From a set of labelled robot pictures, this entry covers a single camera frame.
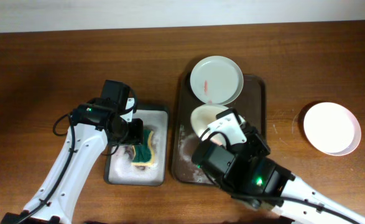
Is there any cream white plate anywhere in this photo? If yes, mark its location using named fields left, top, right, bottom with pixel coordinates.
left=190, top=105, right=238, bottom=141

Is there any green and yellow sponge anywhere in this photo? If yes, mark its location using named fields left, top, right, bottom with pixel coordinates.
left=131, top=129, right=155, bottom=167

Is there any pale green plate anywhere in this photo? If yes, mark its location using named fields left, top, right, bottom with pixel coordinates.
left=189, top=56, right=244, bottom=105

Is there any pink white plate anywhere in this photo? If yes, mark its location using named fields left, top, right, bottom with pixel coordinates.
left=303, top=102, right=362, bottom=156

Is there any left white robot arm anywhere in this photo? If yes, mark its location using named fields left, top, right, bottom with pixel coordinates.
left=1, top=80, right=143, bottom=223

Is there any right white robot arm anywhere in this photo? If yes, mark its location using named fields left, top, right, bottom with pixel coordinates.
left=192, top=126, right=365, bottom=223

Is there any brown plastic serving tray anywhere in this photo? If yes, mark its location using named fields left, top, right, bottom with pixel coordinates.
left=172, top=73, right=266, bottom=185

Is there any small black soapy tray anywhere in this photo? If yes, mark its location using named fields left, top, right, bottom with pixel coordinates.
left=104, top=105, right=169, bottom=186

